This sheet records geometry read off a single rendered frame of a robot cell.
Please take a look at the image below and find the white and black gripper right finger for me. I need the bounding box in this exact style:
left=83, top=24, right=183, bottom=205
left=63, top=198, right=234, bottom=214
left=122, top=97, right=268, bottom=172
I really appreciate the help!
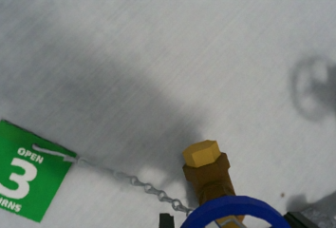
left=283, top=211, right=320, bottom=228

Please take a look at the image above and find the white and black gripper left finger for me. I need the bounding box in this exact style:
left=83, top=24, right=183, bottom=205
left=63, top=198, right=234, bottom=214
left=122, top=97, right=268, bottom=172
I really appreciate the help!
left=159, top=213, right=175, bottom=228

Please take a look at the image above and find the grey pipe assembly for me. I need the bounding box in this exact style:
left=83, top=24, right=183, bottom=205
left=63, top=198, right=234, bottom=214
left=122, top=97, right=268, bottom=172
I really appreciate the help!
left=180, top=140, right=336, bottom=228

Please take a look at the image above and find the green tag with silver chain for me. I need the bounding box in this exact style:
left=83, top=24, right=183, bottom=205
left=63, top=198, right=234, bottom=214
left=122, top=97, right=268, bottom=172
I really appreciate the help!
left=0, top=119, right=195, bottom=222

